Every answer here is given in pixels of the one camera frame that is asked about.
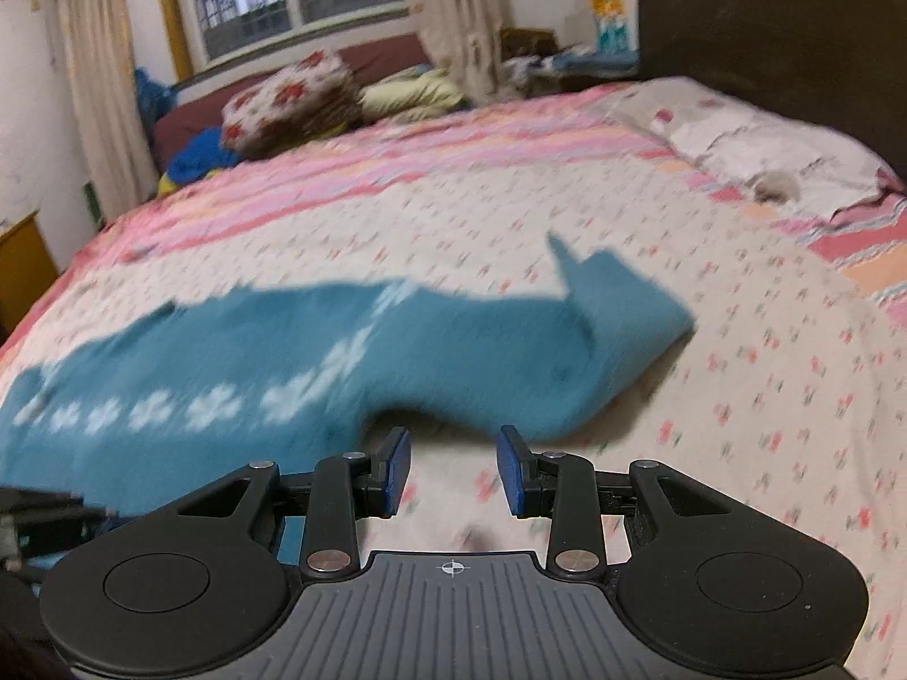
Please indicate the maroon bench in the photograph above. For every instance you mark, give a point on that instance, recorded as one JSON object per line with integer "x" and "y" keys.
{"x": 382, "y": 53}

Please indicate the yellow-green blanket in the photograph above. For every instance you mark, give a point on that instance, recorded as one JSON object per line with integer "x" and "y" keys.
{"x": 411, "y": 95}

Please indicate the floral pink striped bedspread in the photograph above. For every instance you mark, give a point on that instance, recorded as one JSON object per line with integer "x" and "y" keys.
{"x": 744, "y": 368}

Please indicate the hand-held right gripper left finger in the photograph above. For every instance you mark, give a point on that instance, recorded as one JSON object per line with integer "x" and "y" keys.
{"x": 397, "y": 471}

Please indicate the blue bag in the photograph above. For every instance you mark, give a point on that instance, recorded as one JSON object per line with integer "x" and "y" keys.
{"x": 149, "y": 95}

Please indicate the white floral pillow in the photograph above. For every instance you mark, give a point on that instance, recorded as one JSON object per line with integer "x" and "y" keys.
{"x": 744, "y": 134}

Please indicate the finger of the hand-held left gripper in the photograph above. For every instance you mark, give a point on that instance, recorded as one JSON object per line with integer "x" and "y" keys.
{"x": 57, "y": 506}

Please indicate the beige curtain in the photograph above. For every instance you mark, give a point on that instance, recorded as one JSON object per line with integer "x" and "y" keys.
{"x": 99, "y": 71}
{"x": 460, "y": 7}

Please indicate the teal knit garment white flowers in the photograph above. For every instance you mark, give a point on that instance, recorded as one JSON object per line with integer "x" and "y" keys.
{"x": 425, "y": 340}

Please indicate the blue cloth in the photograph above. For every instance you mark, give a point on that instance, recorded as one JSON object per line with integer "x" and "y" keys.
{"x": 202, "y": 152}

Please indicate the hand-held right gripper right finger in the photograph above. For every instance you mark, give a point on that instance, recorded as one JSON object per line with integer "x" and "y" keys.
{"x": 510, "y": 471}

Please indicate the red flower print cushion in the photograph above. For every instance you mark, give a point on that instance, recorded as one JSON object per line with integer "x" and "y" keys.
{"x": 283, "y": 95}

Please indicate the dark brown headboard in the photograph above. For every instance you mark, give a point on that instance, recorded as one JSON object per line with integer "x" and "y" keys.
{"x": 765, "y": 28}

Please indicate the yellow wooden cabinet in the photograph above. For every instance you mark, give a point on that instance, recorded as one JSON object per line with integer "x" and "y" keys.
{"x": 25, "y": 269}

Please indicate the yellow-haired doll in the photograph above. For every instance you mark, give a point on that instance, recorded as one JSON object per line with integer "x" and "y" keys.
{"x": 609, "y": 14}

